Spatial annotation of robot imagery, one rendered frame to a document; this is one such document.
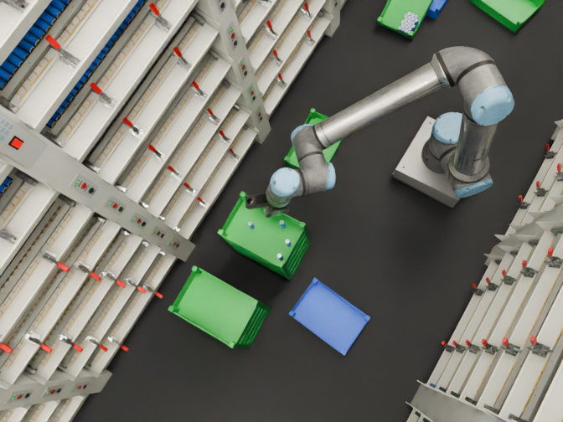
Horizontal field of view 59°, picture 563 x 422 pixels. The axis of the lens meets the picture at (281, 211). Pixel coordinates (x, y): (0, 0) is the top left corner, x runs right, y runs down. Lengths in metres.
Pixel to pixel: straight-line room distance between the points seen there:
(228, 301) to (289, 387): 0.52
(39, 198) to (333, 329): 1.40
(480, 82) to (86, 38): 1.04
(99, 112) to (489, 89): 1.07
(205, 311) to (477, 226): 1.29
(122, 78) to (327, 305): 1.37
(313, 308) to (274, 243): 0.43
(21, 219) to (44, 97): 0.34
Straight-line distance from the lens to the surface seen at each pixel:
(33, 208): 1.44
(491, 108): 1.54
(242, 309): 2.03
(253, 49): 2.12
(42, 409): 2.28
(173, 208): 2.14
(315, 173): 1.63
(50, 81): 1.30
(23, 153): 1.28
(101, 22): 1.33
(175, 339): 2.44
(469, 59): 1.58
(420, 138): 2.39
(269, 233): 2.06
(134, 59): 1.49
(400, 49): 2.78
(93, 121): 1.45
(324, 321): 2.32
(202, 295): 2.08
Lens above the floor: 2.32
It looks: 73 degrees down
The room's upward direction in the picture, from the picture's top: 22 degrees counter-clockwise
